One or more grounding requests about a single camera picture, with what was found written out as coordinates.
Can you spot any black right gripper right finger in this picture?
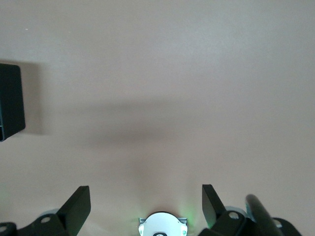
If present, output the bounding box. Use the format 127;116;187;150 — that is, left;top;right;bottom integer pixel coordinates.
197;184;254;236

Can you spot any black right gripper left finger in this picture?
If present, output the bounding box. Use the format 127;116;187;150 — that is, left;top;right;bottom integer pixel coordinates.
17;185;92;236

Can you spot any black plastic box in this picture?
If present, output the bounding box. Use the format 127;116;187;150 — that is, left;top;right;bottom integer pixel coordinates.
0;62;27;143

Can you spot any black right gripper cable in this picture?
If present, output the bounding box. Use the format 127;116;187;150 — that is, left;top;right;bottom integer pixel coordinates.
245;194;282;236

